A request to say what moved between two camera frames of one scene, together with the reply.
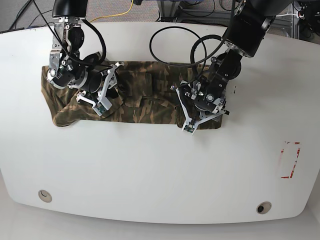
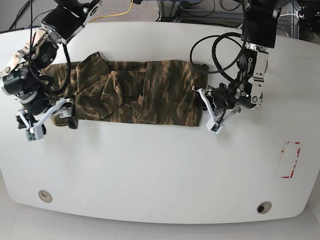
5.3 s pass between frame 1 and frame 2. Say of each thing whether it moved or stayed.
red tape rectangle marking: stayed
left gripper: moved
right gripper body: moved
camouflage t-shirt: stayed
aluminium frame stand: stayed
